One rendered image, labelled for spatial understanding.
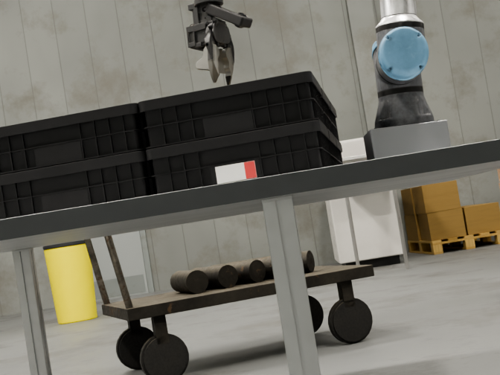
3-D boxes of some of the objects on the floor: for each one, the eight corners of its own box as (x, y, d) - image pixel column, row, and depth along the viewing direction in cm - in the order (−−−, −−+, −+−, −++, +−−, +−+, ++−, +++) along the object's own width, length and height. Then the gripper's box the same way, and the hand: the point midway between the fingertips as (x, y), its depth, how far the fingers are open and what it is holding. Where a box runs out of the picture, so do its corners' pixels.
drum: (97, 319, 849) (85, 239, 852) (49, 327, 849) (37, 247, 852) (105, 314, 893) (93, 239, 896) (59, 321, 893) (48, 245, 896)
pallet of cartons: (484, 240, 1129) (473, 178, 1132) (509, 242, 1000) (497, 173, 1003) (408, 252, 1131) (398, 190, 1135) (424, 256, 1003) (412, 187, 1006)
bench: (477, 365, 330) (444, 170, 333) (658, 501, 170) (592, 123, 173) (34, 434, 335) (5, 241, 338) (-195, 628, 175) (-246, 259, 178)
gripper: (206, 9, 238) (214, 91, 236) (177, 1, 227) (185, 86, 226) (234, 1, 233) (242, 85, 231) (205, -8, 223) (214, 79, 221)
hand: (223, 78), depth 227 cm, fingers open, 5 cm apart
